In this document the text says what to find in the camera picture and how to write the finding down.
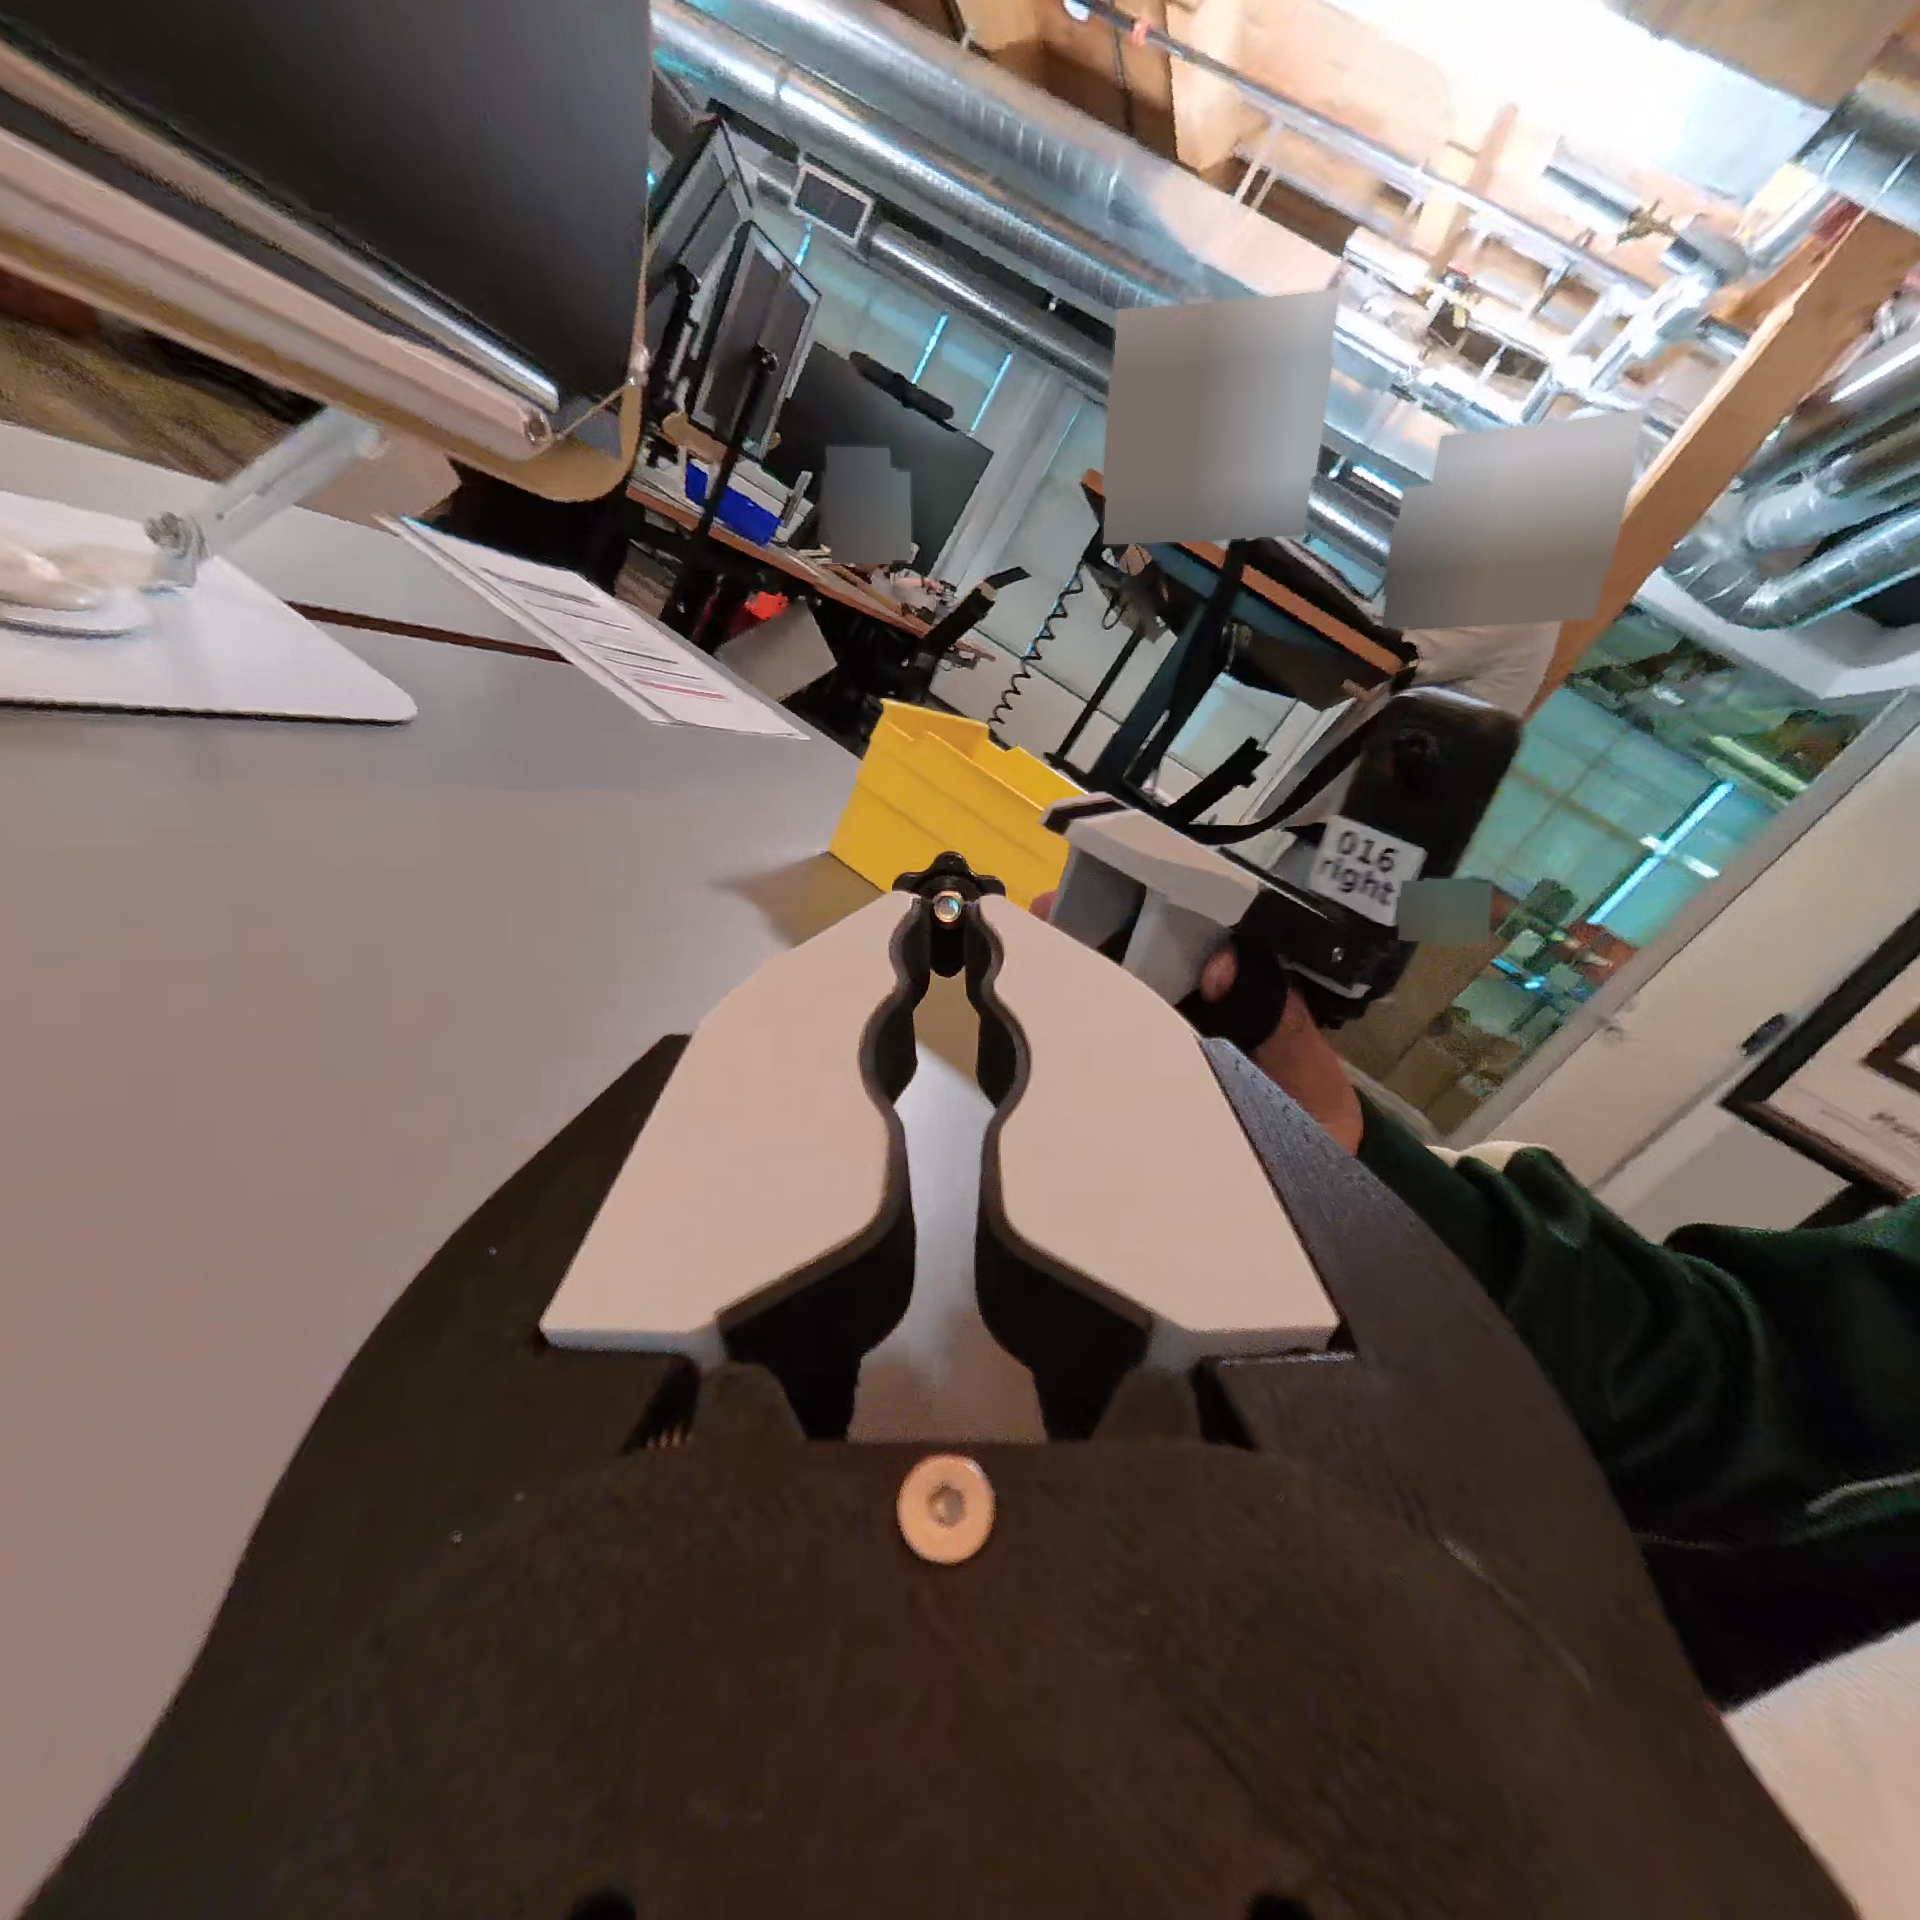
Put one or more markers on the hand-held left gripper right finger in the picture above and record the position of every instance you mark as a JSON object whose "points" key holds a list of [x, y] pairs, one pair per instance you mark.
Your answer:
{"points": [[1170, 1185]]}

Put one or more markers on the tan backed monitor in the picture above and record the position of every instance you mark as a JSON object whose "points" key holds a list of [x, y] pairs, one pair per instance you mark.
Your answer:
{"points": [[375, 181]]}

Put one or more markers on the black office chair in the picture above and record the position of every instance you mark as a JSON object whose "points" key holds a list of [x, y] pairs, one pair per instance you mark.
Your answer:
{"points": [[930, 645]]}

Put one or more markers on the yellow plastic bin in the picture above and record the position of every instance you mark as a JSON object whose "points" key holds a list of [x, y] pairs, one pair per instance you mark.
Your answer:
{"points": [[961, 794]]}

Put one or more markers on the black framed marker sign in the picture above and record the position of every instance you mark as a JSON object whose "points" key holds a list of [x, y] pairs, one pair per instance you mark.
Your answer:
{"points": [[1845, 1081]]}

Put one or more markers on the person's right hand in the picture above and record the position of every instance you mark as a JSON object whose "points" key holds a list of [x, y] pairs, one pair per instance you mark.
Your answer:
{"points": [[1304, 1089]]}

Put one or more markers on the grey panel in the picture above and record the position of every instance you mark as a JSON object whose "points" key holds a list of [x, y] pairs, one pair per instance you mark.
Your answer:
{"points": [[780, 648]]}

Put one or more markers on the white monitor stand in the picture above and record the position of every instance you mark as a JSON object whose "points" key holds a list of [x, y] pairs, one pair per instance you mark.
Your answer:
{"points": [[194, 645]]}

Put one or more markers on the black monitor on arm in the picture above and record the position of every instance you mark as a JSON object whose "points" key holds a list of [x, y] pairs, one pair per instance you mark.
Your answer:
{"points": [[698, 210], [759, 344]]}

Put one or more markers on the silver ventilation duct bundle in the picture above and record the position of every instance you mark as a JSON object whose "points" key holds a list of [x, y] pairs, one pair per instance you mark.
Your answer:
{"points": [[1800, 510]]}

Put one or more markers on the laminated paper sheet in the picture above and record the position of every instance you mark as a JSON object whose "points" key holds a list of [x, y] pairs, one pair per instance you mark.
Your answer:
{"points": [[600, 631]]}

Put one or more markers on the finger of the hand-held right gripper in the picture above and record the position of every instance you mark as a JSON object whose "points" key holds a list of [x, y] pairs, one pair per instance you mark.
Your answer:
{"points": [[1192, 945], [1110, 862]]}

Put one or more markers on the black standing desk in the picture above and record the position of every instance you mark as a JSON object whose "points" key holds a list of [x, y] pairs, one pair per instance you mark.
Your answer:
{"points": [[1244, 601]]}

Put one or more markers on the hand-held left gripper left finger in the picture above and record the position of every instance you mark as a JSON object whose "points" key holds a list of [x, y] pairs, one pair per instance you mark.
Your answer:
{"points": [[721, 1185]]}

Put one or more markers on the black monitor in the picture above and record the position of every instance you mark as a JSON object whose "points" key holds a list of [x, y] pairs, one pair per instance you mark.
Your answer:
{"points": [[945, 465]]}

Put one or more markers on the person's right forearm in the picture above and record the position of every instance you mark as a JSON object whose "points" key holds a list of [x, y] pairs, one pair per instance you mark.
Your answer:
{"points": [[1650, 1350]]}

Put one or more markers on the black star knob screw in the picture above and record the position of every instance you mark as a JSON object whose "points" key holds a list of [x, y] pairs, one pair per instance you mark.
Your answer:
{"points": [[945, 872]]}

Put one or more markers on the wooden post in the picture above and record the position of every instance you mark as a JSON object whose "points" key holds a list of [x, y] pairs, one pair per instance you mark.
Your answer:
{"points": [[1725, 435]]}

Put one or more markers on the blue storage crate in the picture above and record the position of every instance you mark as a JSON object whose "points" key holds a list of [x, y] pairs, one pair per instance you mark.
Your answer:
{"points": [[728, 502]]}

